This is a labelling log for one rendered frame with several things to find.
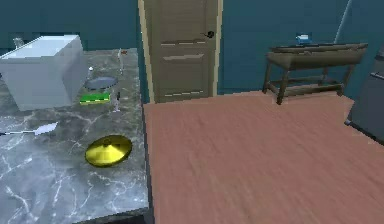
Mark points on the green sponge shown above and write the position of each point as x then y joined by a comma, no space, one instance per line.
94,98

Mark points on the dark wooden side table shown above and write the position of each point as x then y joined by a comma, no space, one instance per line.
313,56

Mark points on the silver thin utensil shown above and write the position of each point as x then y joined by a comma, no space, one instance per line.
120,60

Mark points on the grey round plate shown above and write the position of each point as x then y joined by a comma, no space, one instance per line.
100,83

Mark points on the marble kitchen counter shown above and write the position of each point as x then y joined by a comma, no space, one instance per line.
73,160

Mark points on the white box appliance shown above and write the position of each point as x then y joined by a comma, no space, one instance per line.
40,73

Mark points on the yellow round lid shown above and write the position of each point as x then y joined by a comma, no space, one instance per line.
108,151

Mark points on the brown panelled room door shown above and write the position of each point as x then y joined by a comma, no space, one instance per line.
181,50

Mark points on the blue and white cup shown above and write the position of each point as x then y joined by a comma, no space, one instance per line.
303,39

